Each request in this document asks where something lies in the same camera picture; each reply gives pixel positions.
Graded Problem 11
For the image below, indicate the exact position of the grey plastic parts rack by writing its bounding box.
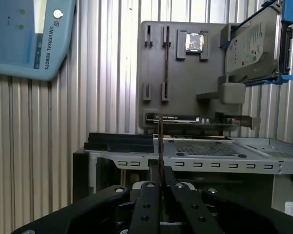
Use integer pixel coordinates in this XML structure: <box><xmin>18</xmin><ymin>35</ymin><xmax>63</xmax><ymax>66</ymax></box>
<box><xmin>138</xmin><ymin>20</ymin><xmax>262</xmax><ymax>134</ymax></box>

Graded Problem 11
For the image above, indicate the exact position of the open black PC case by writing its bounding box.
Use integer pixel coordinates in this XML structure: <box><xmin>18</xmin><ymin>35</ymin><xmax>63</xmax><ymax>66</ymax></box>
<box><xmin>72</xmin><ymin>131</ymin><xmax>293</xmax><ymax>234</ymax></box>

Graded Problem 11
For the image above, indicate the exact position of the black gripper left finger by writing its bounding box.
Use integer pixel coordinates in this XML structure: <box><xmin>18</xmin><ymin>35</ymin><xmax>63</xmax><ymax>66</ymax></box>
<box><xmin>13</xmin><ymin>181</ymin><xmax>162</xmax><ymax>234</ymax></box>

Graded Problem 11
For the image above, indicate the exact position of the pale blue teach pendant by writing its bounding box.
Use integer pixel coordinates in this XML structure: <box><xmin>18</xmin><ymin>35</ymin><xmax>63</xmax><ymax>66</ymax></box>
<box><xmin>0</xmin><ymin>0</ymin><xmax>77</xmax><ymax>82</ymax></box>

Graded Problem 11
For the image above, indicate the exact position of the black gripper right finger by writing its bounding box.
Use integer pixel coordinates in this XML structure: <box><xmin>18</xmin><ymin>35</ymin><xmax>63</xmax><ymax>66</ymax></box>
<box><xmin>164</xmin><ymin>167</ymin><xmax>293</xmax><ymax>234</ymax></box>

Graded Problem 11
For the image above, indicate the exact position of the grey power supply unit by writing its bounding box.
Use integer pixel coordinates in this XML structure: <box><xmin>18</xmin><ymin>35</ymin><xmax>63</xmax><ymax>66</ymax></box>
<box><xmin>272</xmin><ymin>174</ymin><xmax>293</xmax><ymax>221</ymax></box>

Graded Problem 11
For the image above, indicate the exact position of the blue RAM stick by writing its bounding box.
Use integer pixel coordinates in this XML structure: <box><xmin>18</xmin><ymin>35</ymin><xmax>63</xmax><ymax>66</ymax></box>
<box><xmin>158</xmin><ymin>113</ymin><xmax>165</xmax><ymax>224</ymax></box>

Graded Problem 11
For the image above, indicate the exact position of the hard disk in blue carrier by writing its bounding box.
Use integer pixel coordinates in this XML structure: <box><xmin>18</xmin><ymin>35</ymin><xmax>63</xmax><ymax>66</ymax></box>
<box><xmin>223</xmin><ymin>4</ymin><xmax>293</xmax><ymax>85</ymax></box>

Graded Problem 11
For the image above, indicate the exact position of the graphics card with metal bracket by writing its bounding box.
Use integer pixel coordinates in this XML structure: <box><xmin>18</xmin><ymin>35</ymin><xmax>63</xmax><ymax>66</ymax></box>
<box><xmin>144</xmin><ymin>111</ymin><xmax>261</xmax><ymax>130</ymax></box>

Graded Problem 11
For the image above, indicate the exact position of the silver CPU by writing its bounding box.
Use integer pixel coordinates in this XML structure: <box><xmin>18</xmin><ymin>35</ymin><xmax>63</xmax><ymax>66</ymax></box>
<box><xmin>185</xmin><ymin>33</ymin><xmax>206</xmax><ymax>52</ymax></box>

